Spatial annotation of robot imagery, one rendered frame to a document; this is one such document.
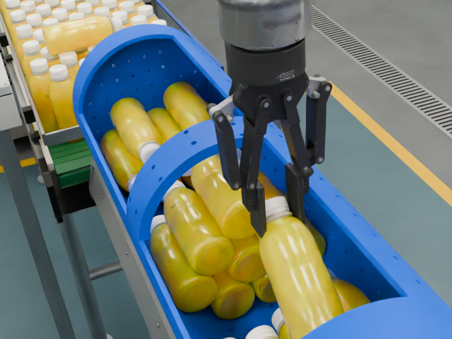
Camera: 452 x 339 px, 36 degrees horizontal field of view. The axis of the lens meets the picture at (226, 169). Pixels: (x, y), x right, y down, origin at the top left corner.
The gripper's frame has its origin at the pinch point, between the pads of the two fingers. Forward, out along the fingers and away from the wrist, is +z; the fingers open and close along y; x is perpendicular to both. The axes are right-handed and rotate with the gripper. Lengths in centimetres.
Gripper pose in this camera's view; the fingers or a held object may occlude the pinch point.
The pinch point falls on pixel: (276, 201)
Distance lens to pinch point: 79.0
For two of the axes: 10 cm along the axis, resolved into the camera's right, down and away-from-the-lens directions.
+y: 9.2, -2.8, 2.6
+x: -3.7, -5.0, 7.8
